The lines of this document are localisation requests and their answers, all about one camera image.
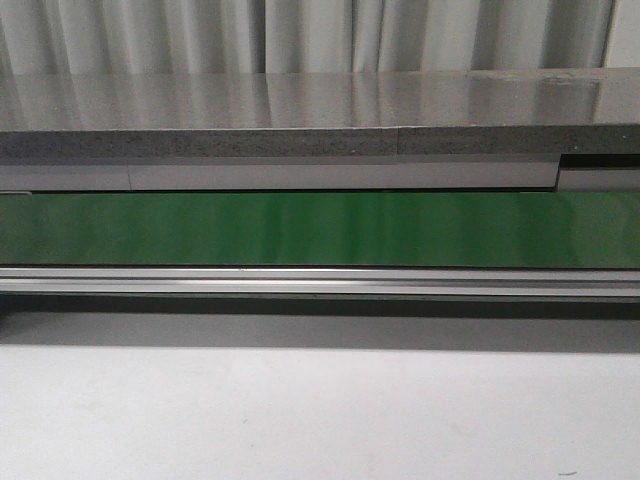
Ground aluminium conveyor frame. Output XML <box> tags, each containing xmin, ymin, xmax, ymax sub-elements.
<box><xmin>1</xmin><ymin>266</ymin><xmax>639</xmax><ymax>301</ymax></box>

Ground white curtain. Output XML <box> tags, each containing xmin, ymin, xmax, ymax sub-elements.
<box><xmin>1</xmin><ymin>0</ymin><xmax>615</xmax><ymax>75</ymax></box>

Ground grey stone counter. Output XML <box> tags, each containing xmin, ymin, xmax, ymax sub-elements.
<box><xmin>0</xmin><ymin>67</ymin><xmax>640</xmax><ymax>194</ymax></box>

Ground green conveyor belt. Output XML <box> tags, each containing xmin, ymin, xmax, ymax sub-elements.
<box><xmin>1</xmin><ymin>192</ymin><xmax>639</xmax><ymax>269</ymax></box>

